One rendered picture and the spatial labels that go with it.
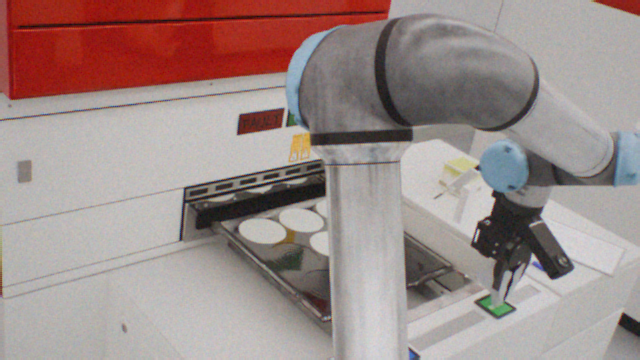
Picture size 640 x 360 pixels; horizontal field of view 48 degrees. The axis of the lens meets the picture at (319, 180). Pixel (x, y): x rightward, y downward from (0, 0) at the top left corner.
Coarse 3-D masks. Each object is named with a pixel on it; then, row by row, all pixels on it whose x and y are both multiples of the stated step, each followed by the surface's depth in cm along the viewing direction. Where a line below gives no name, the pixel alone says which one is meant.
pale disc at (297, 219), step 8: (296, 208) 163; (280, 216) 159; (288, 216) 159; (296, 216) 160; (304, 216) 161; (312, 216) 161; (288, 224) 156; (296, 224) 157; (304, 224) 158; (312, 224) 158; (320, 224) 159
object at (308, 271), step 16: (288, 208) 163; (304, 208) 164; (224, 224) 152; (240, 224) 153; (240, 240) 147; (288, 240) 150; (304, 240) 152; (272, 256) 144; (288, 256) 145; (304, 256) 146; (320, 256) 147; (416, 256) 153; (432, 256) 154; (288, 272) 140; (304, 272) 141; (320, 272) 142; (416, 272) 148; (432, 272) 149; (304, 288) 136; (320, 288) 137; (320, 304) 132
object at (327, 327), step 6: (240, 252) 156; (246, 258) 155; (252, 264) 153; (258, 270) 152; (264, 276) 151; (270, 282) 149; (276, 288) 148; (282, 288) 147; (288, 294) 145; (300, 306) 143; (306, 312) 142; (312, 318) 141; (318, 324) 139; (324, 324) 138; (330, 324) 137; (324, 330) 138; (330, 330) 137
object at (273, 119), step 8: (264, 112) 152; (272, 112) 154; (280, 112) 155; (248, 120) 150; (256, 120) 152; (264, 120) 153; (272, 120) 155; (280, 120) 156; (240, 128) 150; (248, 128) 151; (256, 128) 153; (264, 128) 154
